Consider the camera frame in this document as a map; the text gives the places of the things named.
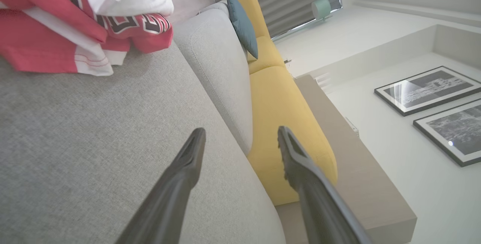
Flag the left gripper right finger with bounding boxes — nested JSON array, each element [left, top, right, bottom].
[[278, 126, 372, 244]]

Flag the teal throw pillow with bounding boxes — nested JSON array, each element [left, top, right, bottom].
[[226, 0, 259, 59]]

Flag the red white-banded shorts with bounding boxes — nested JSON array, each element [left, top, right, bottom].
[[0, 0, 130, 77]]

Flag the large grey fabric sofa seat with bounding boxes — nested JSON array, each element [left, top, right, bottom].
[[0, 41, 287, 244]]

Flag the mint green round lamp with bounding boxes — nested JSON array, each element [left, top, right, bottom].
[[311, 0, 333, 22]]

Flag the grey sofa seat cushion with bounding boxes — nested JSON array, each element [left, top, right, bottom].
[[173, 3, 253, 157]]

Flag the black framed monochrome picture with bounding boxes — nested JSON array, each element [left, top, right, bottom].
[[413, 99, 481, 167], [374, 66, 481, 117]]

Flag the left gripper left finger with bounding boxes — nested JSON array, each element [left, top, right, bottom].
[[115, 128, 206, 244]]

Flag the beige wooden ledge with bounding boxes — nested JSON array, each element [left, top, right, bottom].
[[274, 75, 417, 244]]

